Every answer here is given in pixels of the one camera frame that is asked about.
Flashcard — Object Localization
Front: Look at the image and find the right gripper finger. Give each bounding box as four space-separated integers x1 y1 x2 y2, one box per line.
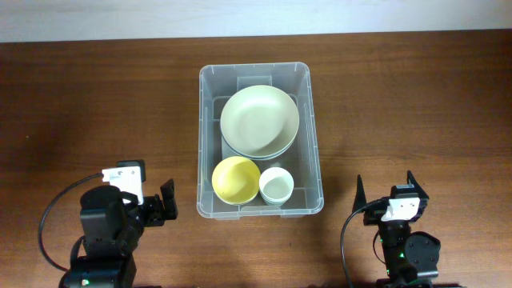
352 174 367 213
406 170 430 200

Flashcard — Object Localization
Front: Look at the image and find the yellow small bowl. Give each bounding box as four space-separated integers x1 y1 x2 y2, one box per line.
212 156 261 195

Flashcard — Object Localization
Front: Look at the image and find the cream large bowl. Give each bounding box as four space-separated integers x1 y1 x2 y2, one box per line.
214 135 298 161
220 85 300 158

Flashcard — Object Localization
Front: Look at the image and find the cream plastic cup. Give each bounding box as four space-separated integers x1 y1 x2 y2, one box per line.
259 167 294 202

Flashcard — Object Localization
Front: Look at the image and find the clear plastic storage bin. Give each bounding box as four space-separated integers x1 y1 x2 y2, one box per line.
197 62 324 220

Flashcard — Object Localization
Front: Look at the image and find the white small bowl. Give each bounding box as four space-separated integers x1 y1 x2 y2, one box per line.
217 190 259 206

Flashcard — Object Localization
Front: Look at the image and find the mint green plastic cup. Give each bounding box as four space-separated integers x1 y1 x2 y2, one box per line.
263 198 287 206

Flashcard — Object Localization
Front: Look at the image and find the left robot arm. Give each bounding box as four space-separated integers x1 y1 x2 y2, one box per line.
59 160 178 288

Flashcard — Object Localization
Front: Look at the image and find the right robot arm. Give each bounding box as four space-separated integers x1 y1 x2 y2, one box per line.
352 171 441 287

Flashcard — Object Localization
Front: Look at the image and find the right black cable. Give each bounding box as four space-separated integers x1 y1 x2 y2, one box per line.
339 198 391 288

